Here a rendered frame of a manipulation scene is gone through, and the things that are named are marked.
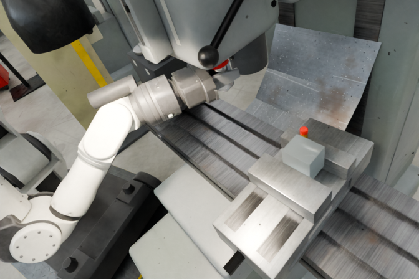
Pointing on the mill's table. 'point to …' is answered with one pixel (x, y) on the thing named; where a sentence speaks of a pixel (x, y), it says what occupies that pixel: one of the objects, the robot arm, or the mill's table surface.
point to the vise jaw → (290, 187)
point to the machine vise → (319, 134)
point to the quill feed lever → (204, 55)
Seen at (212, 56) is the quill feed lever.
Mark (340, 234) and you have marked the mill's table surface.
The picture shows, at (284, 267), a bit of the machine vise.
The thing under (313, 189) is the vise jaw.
